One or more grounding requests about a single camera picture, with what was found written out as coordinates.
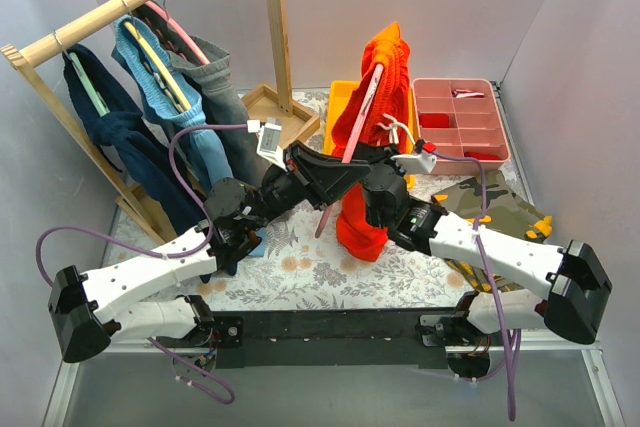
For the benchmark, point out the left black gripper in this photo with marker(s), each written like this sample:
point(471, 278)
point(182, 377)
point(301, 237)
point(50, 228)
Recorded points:
point(297, 179)

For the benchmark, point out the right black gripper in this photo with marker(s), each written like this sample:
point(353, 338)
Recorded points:
point(382, 167)

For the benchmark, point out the orange red shorts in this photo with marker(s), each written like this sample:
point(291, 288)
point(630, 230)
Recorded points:
point(389, 50)

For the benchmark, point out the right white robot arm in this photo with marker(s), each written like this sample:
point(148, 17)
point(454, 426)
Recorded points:
point(564, 289)

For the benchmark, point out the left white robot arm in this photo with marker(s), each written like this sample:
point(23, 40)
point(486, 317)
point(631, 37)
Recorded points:
point(92, 309)

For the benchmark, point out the camouflage shorts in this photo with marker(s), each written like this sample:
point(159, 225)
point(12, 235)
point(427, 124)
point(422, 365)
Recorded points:
point(507, 213)

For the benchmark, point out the grey shorts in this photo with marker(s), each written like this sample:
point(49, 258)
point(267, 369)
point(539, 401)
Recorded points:
point(222, 105)

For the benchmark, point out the light blue shorts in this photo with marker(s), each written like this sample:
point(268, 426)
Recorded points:
point(202, 149)

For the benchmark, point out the yellow hanger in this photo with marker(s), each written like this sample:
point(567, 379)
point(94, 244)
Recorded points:
point(159, 71)

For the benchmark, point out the pink hanger with grey shorts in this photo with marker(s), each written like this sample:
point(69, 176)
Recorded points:
point(171, 33)

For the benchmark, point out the navy blue shorts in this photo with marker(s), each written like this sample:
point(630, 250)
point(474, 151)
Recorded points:
point(123, 128)

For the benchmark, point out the mint green hanger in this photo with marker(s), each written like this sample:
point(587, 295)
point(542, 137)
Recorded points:
point(95, 98)

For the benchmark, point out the yellow plastic bin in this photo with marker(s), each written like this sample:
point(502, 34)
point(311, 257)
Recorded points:
point(339, 95)

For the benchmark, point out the wooden clothes rack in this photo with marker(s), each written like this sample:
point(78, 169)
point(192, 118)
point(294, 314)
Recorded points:
point(264, 101)

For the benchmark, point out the red item in organizer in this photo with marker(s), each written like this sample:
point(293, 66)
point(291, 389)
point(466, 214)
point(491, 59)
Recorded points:
point(435, 120)

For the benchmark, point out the floral table mat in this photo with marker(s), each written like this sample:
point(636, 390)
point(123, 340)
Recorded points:
point(298, 271)

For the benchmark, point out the red cloth in organizer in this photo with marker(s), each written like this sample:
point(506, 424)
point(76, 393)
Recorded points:
point(483, 156)

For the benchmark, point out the pink compartment organizer box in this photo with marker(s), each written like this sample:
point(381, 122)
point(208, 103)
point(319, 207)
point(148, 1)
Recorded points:
point(476, 124)

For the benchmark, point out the red white packet in organizer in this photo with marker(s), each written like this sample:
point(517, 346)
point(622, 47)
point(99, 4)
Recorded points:
point(467, 94)

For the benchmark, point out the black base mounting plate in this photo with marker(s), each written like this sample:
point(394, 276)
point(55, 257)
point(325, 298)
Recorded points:
point(412, 337)

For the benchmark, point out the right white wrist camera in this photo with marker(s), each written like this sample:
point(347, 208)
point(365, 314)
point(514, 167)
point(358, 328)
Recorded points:
point(421, 161)

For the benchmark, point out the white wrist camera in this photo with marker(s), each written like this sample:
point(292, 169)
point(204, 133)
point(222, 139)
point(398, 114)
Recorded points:
point(268, 133)
point(421, 161)

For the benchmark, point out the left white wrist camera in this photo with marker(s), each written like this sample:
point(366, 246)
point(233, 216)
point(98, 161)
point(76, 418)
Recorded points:
point(268, 133)

